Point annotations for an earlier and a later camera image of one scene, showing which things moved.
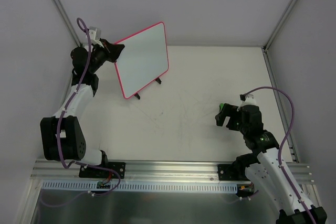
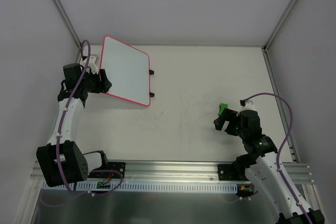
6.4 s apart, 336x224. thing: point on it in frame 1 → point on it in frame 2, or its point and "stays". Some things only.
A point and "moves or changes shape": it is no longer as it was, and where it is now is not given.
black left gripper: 109,51 → 102,81
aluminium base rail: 55,171 stays
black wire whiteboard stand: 157,80 → 151,72
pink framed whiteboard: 143,60 moves or changes shape
